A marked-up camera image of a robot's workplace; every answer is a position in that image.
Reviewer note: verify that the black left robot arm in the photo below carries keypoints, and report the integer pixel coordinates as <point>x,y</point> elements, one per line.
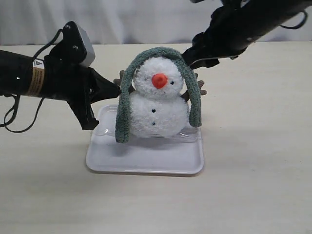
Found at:
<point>21,75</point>

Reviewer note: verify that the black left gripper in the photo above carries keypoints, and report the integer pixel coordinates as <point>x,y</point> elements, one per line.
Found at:
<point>78,86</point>

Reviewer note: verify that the white plastic tray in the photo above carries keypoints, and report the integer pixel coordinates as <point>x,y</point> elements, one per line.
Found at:
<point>106,156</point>

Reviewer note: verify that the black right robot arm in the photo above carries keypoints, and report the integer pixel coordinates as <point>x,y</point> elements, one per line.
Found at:
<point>271,14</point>

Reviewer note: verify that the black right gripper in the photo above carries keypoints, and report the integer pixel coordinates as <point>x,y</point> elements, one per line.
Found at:
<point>231,30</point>

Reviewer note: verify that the white plush snowman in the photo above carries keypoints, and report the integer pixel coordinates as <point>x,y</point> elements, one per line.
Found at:
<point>158,107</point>

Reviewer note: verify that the green fluffy scarf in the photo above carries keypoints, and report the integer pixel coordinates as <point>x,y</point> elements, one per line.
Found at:
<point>124,109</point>

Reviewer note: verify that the white backdrop curtain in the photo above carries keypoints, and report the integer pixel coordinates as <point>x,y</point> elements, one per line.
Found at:
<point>24,22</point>

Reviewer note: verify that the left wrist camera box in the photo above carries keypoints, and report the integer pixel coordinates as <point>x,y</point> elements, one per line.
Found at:
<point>77,45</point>

